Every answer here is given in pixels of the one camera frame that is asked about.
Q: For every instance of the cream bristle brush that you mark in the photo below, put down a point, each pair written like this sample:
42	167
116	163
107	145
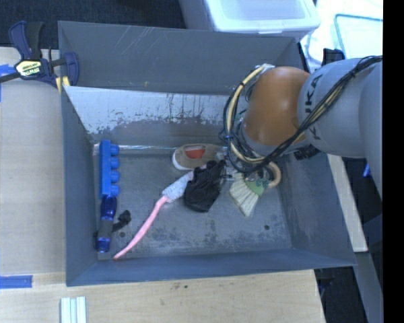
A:
244	197

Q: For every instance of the black glove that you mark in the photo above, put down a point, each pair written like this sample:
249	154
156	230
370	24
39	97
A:
202	190

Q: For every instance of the beige small shoe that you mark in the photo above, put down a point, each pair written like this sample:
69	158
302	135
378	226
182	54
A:
193	155

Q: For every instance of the grey toy mouse pink tail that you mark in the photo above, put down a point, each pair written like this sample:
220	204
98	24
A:
175	188

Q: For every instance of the grey metal bin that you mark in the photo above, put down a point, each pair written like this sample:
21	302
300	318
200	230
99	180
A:
188	59

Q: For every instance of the blue toy building block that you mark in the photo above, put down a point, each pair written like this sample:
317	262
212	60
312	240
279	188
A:
105	167

